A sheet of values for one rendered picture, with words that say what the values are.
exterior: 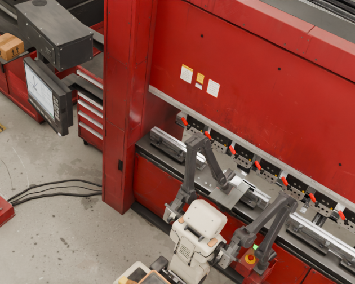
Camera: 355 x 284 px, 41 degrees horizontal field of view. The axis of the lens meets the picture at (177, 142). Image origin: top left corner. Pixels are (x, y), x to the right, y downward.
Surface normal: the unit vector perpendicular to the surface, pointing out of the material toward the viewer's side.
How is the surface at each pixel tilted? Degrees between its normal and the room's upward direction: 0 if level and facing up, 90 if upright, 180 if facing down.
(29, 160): 0
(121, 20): 90
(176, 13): 90
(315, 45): 90
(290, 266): 90
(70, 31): 0
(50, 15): 0
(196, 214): 47
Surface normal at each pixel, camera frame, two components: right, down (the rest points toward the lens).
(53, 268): 0.12, -0.69
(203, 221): -0.40, -0.11
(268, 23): -0.59, 0.53
